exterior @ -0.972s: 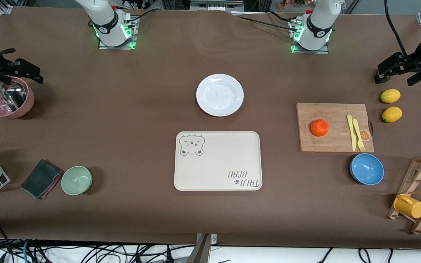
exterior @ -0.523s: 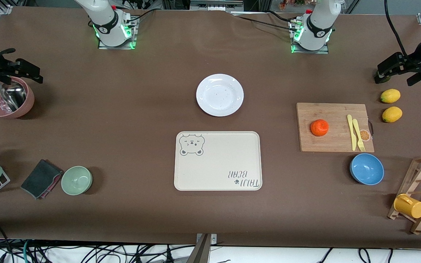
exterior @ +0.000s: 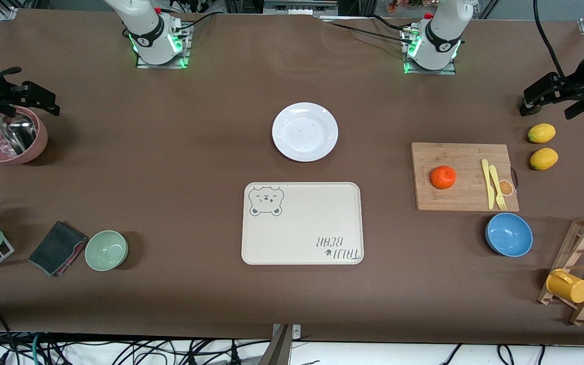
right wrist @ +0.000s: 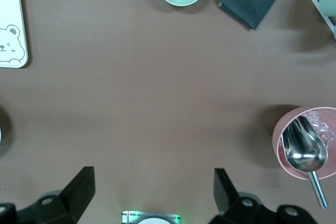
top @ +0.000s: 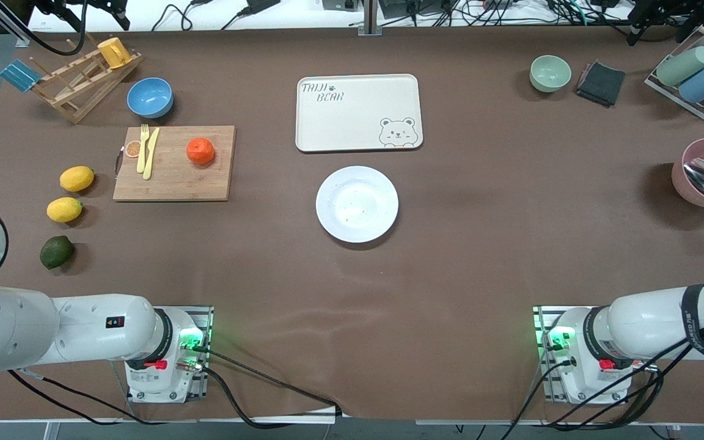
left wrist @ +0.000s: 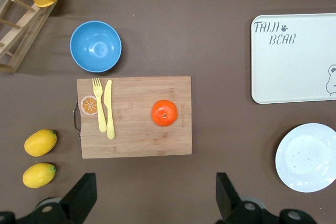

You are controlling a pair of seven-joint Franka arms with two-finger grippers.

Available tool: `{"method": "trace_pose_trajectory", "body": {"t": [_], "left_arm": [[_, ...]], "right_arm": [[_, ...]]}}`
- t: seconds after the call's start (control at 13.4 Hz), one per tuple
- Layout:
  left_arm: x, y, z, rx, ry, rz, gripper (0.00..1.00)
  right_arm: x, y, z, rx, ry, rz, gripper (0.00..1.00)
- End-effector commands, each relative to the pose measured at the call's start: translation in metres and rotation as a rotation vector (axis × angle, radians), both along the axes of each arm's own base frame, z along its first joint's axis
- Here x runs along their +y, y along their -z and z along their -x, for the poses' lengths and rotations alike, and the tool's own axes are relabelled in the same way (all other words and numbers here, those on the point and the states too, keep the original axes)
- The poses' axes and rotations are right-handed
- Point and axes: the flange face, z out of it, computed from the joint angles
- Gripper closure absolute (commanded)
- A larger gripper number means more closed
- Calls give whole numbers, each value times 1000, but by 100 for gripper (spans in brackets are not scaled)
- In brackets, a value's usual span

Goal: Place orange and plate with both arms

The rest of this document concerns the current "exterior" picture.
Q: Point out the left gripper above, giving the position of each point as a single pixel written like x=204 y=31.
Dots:
x=577 y=82

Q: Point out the orange fruit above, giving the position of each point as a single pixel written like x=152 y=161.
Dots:
x=443 y=177

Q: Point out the white round plate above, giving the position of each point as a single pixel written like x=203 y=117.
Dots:
x=304 y=132

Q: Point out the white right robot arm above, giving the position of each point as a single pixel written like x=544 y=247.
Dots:
x=150 y=35

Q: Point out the dark green avocado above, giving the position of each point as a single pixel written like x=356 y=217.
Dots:
x=538 y=110

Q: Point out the yellow lemon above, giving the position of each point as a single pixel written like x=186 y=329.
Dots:
x=544 y=158
x=541 y=133

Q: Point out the shiny metal cup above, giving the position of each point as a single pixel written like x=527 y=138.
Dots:
x=18 y=134

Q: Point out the pink bowl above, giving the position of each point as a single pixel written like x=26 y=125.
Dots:
x=37 y=144

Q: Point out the crumpled clear plastic wrap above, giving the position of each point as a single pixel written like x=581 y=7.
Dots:
x=2 y=147

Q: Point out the toy orange slice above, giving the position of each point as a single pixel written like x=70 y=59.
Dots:
x=508 y=188

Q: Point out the yellow plastic fork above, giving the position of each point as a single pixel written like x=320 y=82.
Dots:
x=497 y=185

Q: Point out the wooden cutting board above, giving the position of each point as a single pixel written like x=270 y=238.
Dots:
x=467 y=165

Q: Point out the yellow plastic knife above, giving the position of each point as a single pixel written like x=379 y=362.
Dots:
x=487 y=182

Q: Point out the blue bowl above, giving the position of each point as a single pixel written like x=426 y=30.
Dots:
x=509 y=234

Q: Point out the folded dark grey cloth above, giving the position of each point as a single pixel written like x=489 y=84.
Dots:
x=55 y=248

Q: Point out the pale green bowl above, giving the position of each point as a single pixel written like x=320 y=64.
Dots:
x=106 y=250

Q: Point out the wooden cup rack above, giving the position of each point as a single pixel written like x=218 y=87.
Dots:
x=571 y=257

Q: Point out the yellow cup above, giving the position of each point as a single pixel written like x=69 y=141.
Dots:
x=571 y=289

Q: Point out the cream bear print tray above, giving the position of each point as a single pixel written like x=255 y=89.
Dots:
x=302 y=223

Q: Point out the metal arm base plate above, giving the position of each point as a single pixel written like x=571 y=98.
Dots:
x=185 y=62
x=449 y=71

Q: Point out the grey metal frame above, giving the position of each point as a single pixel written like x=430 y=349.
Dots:
x=299 y=7

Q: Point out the metal table bracket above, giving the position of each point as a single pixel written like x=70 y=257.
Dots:
x=296 y=332

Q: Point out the dark camera mount bar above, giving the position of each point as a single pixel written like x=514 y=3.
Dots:
x=277 y=350

